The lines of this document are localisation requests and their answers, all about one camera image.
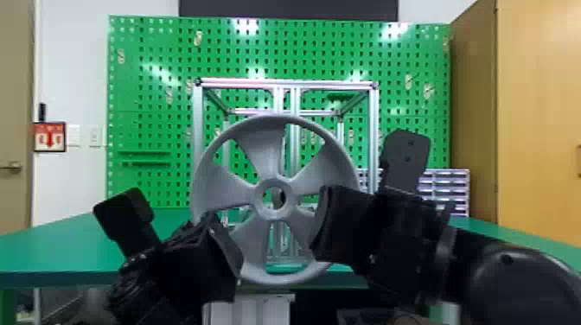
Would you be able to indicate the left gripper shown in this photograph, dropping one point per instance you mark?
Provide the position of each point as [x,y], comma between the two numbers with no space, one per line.
[190,267]

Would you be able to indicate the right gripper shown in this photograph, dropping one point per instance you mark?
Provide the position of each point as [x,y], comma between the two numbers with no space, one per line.
[399,240]

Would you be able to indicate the grey wheel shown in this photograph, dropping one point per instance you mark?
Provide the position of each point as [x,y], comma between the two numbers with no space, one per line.
[218,186]

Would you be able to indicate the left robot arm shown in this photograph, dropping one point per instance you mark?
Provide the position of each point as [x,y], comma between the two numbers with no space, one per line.
[136,295]

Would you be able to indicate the white drawer cabinet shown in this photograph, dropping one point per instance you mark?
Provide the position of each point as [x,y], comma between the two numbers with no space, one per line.
[445,186]

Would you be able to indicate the wooden cupboard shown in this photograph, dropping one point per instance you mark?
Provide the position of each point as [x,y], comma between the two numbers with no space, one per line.
[535,118]

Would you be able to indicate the beige door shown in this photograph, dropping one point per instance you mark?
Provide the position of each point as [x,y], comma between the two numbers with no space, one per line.
[16,113]

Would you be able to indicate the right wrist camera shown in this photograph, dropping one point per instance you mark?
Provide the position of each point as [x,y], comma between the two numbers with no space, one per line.
[404,156]

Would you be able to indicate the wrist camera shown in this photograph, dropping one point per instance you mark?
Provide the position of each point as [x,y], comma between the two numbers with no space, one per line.
[125,220]
[404,156]

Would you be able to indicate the silver frame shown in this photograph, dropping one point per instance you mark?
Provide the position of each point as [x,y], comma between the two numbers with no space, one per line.
[373,136]

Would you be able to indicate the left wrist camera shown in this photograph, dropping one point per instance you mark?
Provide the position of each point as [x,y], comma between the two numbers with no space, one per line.
[125,220]

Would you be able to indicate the white wall switch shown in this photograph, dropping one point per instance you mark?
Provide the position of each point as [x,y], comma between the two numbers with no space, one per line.
[73,135]
[95,136]

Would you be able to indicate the red wall sign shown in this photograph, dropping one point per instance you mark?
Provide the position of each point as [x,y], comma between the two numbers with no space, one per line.
[49,136]

